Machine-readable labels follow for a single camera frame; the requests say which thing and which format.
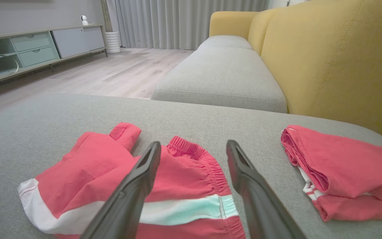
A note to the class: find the red shirt with white sleeves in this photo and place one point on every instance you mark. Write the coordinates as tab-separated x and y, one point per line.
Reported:
350	166

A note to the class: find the yellow sofa armrest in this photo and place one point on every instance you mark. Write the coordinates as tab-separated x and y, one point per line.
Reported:
229	24

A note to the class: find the small white home camera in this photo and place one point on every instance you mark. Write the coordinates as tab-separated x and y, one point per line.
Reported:
84	20

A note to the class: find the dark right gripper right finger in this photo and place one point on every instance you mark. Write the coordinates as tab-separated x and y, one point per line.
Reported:
260	205

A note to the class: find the large yellow sofa backrest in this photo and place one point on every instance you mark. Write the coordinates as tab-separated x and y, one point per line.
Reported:
337	59

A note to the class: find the white ribbed plant pot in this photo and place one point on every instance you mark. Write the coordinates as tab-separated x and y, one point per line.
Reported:
113	42

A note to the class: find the grey curtain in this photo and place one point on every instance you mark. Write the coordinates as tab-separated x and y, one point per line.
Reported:
177	23

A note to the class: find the brown plant trunk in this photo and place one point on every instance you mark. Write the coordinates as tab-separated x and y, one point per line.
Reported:
106	16

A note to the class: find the grey sofa back cushion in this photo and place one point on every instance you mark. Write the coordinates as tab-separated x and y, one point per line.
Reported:
221	76

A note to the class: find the small grey sofa seat cushion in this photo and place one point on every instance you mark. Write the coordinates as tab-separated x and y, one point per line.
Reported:
225	42

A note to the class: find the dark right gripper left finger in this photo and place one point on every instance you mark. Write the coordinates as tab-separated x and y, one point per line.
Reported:
128	199

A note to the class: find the large grey sofa seat cushion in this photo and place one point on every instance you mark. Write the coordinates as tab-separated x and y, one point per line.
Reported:
194	122

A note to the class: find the grey green TV cabinet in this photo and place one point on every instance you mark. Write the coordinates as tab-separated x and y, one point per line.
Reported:
75	41

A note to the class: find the red mesh shorts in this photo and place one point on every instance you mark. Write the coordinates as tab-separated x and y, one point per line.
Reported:
85	172

